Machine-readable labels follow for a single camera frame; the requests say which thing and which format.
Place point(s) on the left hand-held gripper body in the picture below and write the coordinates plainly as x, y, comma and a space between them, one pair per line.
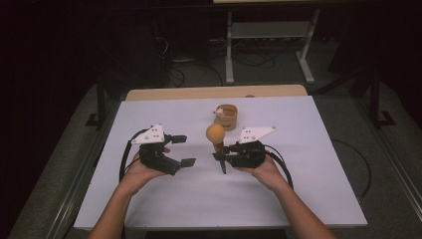
152, 156

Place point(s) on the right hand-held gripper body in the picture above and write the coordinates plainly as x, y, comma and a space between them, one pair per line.
249, 154

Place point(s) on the orange ball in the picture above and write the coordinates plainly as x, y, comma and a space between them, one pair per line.
215, 132

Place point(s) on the tan bear pen holder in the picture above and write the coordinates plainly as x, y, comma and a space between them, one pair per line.
228, 118

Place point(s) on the person's left hand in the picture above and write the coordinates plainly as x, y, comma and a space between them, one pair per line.
137, 174

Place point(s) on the person's right hand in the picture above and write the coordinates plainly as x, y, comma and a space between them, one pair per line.
265, 172

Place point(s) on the white table mat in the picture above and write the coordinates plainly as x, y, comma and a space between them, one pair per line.
199, 199

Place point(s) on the black metal stand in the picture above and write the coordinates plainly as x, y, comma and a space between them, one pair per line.
375, 99
100, 99

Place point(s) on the grey metal shelf stand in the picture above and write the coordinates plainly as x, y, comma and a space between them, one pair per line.
268, 30

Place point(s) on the aluminium frame rail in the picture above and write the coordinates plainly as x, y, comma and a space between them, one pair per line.
398, 179
71, 195

